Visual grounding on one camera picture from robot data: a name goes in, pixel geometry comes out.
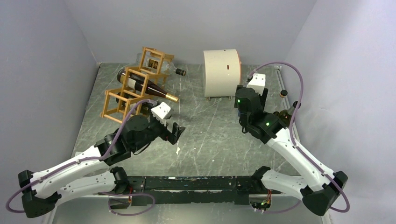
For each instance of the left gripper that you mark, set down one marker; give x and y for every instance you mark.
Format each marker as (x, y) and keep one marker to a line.
(167, 134)

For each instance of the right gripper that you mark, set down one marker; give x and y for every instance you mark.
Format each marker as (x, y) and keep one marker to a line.
(263, 97)

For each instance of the clear glass bottle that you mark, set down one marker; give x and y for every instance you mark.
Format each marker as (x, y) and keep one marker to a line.
(283, 93)

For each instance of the dark green wine bottle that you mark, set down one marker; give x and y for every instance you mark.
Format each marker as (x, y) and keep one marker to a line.
(285, 115)

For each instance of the dark bottle gold cap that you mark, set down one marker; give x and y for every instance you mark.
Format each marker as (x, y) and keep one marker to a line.
(136, 82)

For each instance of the blue square glass bottle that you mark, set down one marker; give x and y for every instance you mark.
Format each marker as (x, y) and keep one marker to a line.
(241, 118)

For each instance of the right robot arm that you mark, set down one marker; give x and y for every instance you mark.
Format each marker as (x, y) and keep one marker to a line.
(318, 186)

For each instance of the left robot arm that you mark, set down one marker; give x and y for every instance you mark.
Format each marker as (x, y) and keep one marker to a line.
(93, 171)

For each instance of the wooden wine rack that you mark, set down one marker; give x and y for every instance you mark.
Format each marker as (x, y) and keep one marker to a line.
(119, 101)

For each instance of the beige cylindrical box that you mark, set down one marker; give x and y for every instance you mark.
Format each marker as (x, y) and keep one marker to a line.
(222, 73)

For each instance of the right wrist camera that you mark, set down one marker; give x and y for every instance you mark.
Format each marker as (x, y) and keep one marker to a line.
(257, 83)

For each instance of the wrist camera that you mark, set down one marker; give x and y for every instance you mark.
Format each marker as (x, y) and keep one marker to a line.
(162, 112)
(257, 83)

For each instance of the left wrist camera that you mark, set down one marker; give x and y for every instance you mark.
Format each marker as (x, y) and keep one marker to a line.
(162, 112)

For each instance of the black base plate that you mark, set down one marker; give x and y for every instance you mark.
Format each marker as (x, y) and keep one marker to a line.
(239, 190)

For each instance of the aluminium rail frame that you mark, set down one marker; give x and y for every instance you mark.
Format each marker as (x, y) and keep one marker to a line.
(94, 170)

